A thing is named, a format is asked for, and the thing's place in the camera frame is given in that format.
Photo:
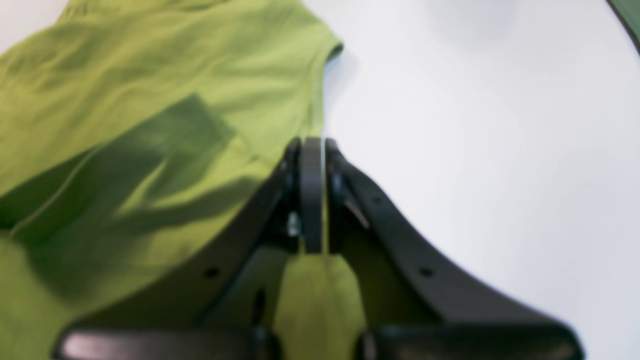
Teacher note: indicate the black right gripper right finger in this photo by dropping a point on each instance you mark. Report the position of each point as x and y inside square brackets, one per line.
[418, 304]

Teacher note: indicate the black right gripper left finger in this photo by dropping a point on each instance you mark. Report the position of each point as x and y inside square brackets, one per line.
[219, 304]

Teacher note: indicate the green T-shirt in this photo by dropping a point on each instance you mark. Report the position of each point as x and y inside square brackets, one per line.
[132, 131]

